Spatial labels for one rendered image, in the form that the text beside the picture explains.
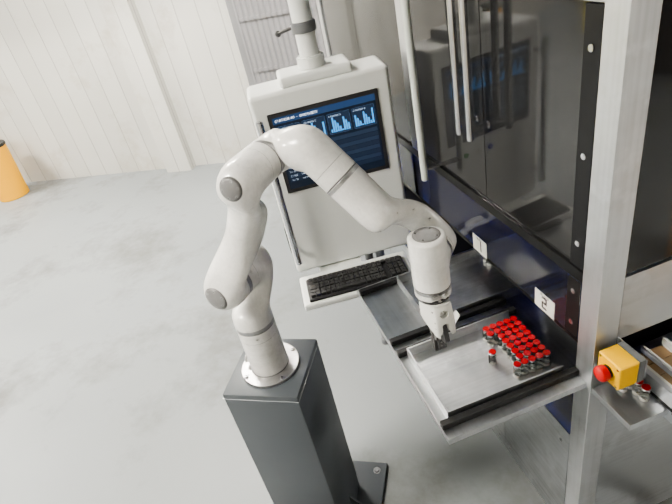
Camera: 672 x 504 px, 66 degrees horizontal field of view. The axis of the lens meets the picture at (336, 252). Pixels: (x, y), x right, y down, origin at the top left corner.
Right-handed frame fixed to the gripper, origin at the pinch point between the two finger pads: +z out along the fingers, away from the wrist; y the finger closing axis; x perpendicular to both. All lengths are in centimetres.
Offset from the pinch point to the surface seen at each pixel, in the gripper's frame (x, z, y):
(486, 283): -35, 22, 38
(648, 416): -40, 22, -26
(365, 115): -18, -29, 87
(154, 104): 82, 35, 472
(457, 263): -32, 22, 53
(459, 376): -7.2, 22.1, 5.9
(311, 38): -6, -58, 95
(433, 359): -3.7, 22.1, 15.2
